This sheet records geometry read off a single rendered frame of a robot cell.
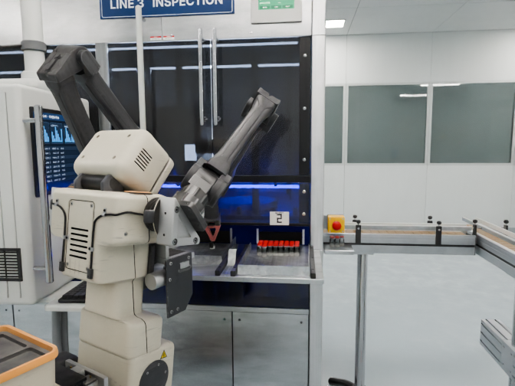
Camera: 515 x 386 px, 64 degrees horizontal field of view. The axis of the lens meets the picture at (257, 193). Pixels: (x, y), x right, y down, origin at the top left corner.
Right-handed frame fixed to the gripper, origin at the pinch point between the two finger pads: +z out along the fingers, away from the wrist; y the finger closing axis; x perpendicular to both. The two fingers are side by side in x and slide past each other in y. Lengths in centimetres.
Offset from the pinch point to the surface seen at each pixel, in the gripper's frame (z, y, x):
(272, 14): -88, 26, -28
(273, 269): 4.4, -22.6, -22.1
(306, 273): 5.5, -24.8, -33.6
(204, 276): 6.4, -21.1, 2.7
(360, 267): 26, 20, -68
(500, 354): 50, -18, -116
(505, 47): -105, 433, -404
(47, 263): -3, -24, 55
